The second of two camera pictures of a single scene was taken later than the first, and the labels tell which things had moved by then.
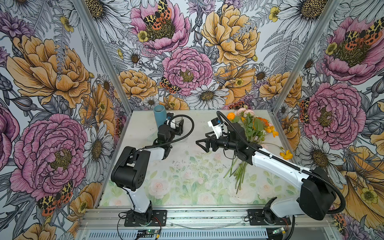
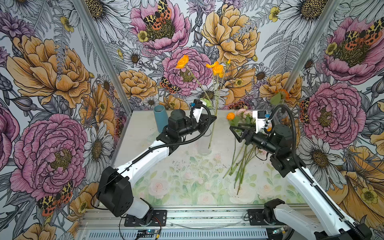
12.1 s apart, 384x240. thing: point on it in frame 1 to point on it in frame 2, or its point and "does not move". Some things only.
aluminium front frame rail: x=109 y=224 does not move
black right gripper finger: x=207 y=141 to x=240 y=138
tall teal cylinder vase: x=160 y=114 does not move
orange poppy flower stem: x=232 y=116 to x=182 y=63
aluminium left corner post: x=88 y=17 does not move
